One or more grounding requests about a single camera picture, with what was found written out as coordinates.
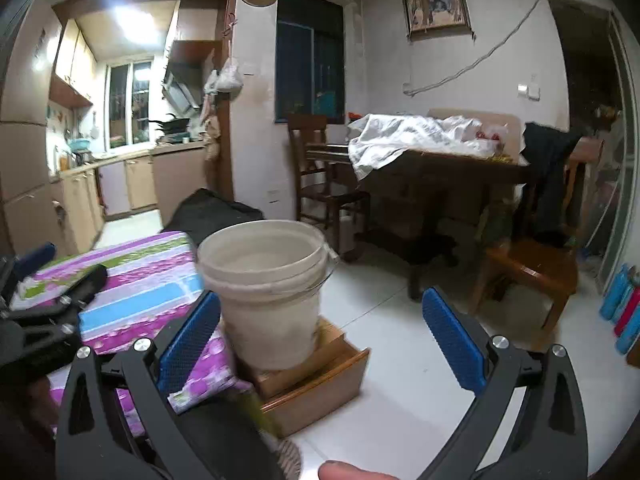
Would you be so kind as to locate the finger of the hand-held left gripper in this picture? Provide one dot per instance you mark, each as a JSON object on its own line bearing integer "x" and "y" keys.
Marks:
{"x": 37, "y": 256}
{"x": 87, "y": 282}

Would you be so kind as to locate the light wooden chair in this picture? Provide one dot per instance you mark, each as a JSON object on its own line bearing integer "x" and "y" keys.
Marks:
{"x": 530, "y": 270}

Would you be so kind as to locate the black bag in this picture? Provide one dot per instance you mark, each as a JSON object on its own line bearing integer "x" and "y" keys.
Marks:
{"x": 200, "y": 215}

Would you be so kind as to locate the framed wall picture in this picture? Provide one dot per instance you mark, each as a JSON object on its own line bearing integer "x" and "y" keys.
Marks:
{"x": 435, "y": 7}

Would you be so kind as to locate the blue plastic toy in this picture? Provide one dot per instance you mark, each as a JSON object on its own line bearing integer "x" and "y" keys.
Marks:
{"x": 616, "y": 290}
{"x": 631, "y": 335}

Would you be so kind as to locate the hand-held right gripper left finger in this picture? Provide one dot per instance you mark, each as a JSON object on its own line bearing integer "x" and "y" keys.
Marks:
{"x": 187, "y": 345}

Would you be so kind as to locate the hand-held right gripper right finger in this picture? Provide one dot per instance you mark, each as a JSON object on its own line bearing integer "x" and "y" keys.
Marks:
{"x": 455, "y": 345}

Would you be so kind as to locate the hanging white plastic bag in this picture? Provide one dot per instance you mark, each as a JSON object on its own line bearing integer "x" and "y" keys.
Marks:
{"x": 230, "y": 79}

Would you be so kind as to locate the wooden box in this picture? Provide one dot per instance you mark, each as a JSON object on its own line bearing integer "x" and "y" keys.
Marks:
{"x": 310, "y": 390}

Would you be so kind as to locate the brown refrigerator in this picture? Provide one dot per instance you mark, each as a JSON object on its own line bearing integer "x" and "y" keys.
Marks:
{"x": 25, "y": 160}

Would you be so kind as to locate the white plastic bucket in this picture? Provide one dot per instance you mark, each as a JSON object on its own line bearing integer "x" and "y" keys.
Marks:
{"x": 270, "y": 320}

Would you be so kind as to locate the white wall socket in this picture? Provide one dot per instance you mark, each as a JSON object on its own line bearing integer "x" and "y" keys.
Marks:
{"x": 274, "y": 195}

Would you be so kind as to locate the hanging kitchen cloths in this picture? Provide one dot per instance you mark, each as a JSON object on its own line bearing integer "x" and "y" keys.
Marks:
{"x": 212, "y": 135}

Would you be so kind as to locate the beige kitchen base cabinets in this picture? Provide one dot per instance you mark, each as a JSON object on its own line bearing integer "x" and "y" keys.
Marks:
{"x": 140, "y": 180}

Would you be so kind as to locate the teal basin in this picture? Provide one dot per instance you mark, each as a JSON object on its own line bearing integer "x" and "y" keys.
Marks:
{"x": 79, "y": 144}

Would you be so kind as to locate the black jacket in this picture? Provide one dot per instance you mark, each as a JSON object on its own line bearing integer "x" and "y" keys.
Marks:
{"x": 550, "y": 175}

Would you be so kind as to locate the person's right hand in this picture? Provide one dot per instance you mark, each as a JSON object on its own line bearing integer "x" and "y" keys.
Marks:
{"x": 350, "y": 472}

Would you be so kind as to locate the white cloth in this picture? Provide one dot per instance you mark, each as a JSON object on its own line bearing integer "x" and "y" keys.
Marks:
{"x": 400, "y": 140}

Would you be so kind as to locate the steel range hood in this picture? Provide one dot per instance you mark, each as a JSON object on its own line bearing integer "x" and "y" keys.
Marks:
{"x": 180, "y": 91}

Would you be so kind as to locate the beige kitchen wall cabinets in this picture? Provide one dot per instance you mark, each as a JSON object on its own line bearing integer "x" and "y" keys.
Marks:
{"x": 70, "y": 60}

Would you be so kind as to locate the ceiling light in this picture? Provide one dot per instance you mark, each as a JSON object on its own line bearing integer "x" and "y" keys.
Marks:
{"x": 132, "y": 22}

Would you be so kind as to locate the dark wooden chair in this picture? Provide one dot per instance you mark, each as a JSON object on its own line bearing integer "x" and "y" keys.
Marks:
{"x": 310, "y": 160}

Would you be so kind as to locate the kitchen window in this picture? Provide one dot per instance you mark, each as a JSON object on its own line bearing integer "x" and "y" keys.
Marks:
{"x": 120, "y": 105}

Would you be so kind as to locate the dark wooden table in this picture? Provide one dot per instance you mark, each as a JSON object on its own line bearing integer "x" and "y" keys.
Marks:
{"x": 440, "y": 190}

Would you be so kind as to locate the dark barred window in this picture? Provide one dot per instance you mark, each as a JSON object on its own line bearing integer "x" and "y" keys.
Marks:
{"x": 310, "y": 70}

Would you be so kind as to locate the white wall switch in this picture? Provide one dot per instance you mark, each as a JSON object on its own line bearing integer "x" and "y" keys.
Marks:
{"x": 529, "y": 91}

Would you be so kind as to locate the black wok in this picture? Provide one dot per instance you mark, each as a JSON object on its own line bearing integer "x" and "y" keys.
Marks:
{"x": 172, "y": 124}

